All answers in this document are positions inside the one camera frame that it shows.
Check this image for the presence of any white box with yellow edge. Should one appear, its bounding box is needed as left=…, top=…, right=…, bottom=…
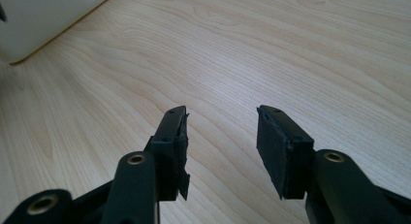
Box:
left=0, top=0, right=119, bottom=66

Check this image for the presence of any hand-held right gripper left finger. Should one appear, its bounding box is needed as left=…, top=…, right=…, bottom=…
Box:
left=143, top=105, right=191, bottom=202

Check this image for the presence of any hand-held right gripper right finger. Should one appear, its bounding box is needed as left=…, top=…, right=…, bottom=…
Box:
left=256, top=104, right=316, bottom=201

